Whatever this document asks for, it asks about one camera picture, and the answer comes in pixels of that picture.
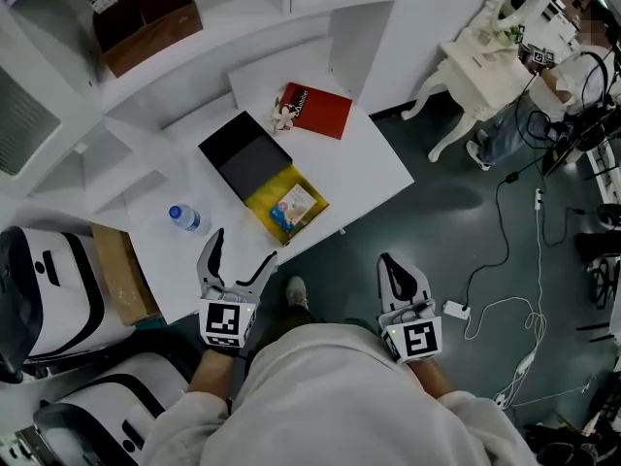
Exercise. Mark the black and yellow box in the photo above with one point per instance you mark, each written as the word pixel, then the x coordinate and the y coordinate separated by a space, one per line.
pixel 242 156

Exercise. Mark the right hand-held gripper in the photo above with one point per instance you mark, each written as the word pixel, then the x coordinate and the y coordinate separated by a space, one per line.
pixel 419 338

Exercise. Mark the black chair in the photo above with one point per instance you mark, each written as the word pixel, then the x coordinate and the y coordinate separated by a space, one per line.
pixel 601 255

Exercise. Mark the white desk with drawers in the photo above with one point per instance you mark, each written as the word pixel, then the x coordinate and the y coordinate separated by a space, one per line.
pixel 364 173

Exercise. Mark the black bag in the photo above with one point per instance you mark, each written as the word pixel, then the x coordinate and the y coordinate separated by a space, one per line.
pixel 567 447

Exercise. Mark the person's white sweatshirt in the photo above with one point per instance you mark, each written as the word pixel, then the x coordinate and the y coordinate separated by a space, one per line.
pixel 339 406

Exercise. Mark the red book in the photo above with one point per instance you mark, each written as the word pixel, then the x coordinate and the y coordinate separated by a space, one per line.
pixel 320 112

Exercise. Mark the person's left shoe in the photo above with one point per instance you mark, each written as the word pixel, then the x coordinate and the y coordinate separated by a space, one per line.
pixel 297 293

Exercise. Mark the person's dark green trousers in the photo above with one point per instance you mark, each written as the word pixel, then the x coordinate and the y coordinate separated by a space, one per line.
pixel 296 316

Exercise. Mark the white artificial flower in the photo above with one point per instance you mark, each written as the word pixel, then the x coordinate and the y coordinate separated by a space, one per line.
pixel 283 117

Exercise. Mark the white power strip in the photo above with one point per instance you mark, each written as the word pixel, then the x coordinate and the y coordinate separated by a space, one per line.
pixel 538 199

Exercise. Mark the cream dressing table with mirror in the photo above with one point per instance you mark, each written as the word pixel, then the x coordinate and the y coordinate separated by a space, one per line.
pixel 475 71

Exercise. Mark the brown cardboard box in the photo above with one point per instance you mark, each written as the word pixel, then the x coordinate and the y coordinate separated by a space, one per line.
pixel 121 275

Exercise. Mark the clear blue-capped water bottle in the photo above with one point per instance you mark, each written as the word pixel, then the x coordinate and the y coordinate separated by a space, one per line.
pixel 186 219

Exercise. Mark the brown wooden box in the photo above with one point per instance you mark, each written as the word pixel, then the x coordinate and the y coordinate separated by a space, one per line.
pixel 150 32

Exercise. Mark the person's left forearm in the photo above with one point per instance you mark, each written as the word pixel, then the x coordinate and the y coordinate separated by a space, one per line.
pixel 211 374

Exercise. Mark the person's right forearm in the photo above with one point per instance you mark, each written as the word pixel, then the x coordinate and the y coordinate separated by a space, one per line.
pixel 429 379

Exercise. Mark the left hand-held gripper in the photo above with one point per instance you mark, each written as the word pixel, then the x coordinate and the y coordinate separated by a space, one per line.
pixel 223 321

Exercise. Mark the white shelf cabinet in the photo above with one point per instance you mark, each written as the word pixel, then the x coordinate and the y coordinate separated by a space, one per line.
pixel 242 42

